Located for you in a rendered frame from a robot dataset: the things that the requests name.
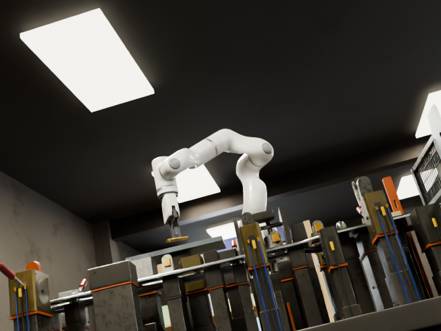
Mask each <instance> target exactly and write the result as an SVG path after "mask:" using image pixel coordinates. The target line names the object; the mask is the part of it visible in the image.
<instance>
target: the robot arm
mask: <svg viewBox="0 0 441 331"><path fill-rule="evenodd" d="M222 152H231V153H240V154H244V155H243V156H242V157H241V158H240V159H239V160H238V162H237V166H236V173H237V176H238V178H239V179H240V181H241V183H242V185H243V212H242V214H243V213H245V212H249V213H251V214H253V213H258V212H262V211H266V202H267V195H266V185H265V183H264V182H263V181H262V180H260V179H259V171H260V170H261V168H262V167H264V166H265V165H266V164H267V163H268V162H269V161H270V160H271V159H272V157H273V155H274V150H273V148H272V146H271V144H270V143H268V142H267V141H265V140H263V139H260V138H255V137H245V136H243V135H240V134H238V133H236V132H234V131H232V130H229V129H221V130H220V131H217V132H216V133H214V134H212V135H210V136H209V137H207V138H206V139H204V140H202V141H200V142H199V143H197V144H195V145H194V146H192V147H191V148H189V149H188V148H183V149H181V150H179V151H178V152H176V153H174V154H173V155H171V156H170V157H167V156H162V157H159V158H156V159H154V160H153V161H152V169H153V172H154V179H155V183H156V190H157V197H158V198H159V200H161V202H162V210H163V219H164V223H165V225H166V224H167V223H168V222H169V228H170V232H171V238H179V237H181V233H180V227H179V221H178V219H179V217H180V211H179V205H178V202H177V197H178V194H179V191H178V187H177V175H178V174H179V173H181V172H183V171H184V170H186V169H196V168H198V167H199V166H202V165H203V164H205V163H206V162H208V161H209V160H211V159H213V158H214V157H216V156H218V155H219V154H221V153H222Z"/></svg>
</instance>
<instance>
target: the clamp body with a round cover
mask: <svg viewBox="0 0 441 331"><path fill-rule="evenodd" d="M179 260H180V262H179V263H180V267H181V269H184V268H187V267H192V266H196V265H201V264H204V260H203V258H202V256H201V255H200V254H197V255H192V256H189V257H183V258H180V259H179ZM185 289H186V295H187V296H188V299H189V304H190V310H191V314H192V320H193V325H194V327H193V331H217V327H216V326H215V324H214V320H213V314H212V310H211V304H210V301H209V291H208V289H207V285H206V281H205V279H204V280H199V281H195V282H191V283H188V284H185Z"/></svg>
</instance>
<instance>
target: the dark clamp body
mask: <svg viewBox="0 0 441 331"><path fill-rule="evenodd" d="M217 255H218V259H219V260H221V259H226V258H229V257H234V256H237V255H238V252H237V249H231V250H226V251H223V252H218V253H217ZM224 279H225V283H226V288H227V293H228V299H229V302H230V308H231V312H232V317H233V319H232V322H233V325H234V331H248V330H247V325H246V321H245V316H244V313H243V307H242V302H241V298H240V293H239V290H238V287H237V286H236V281H235V278H234V273H229V274H226V275H224Z"/></svg>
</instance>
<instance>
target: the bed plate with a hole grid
mask: <svg viewBox="0 0 441 331"><path fill-rule="evenodd" d="M440 325H441V296H438V297H435V298H430V299H425V300H422V301H417V302H414V303H409V304H405V305H401V306H397V307H392V308H389V309H384V310H381V311H376V312H372V313H368V314H365V315H360V316H356V317H351V318H348V319H343V320H338V321H335V322H330V323H327V324H321V325H318V326H313V327H310V328H305V329H302V330H297V331H418V330H424V329H427V328H432V327H435V326H440Z"/></svg>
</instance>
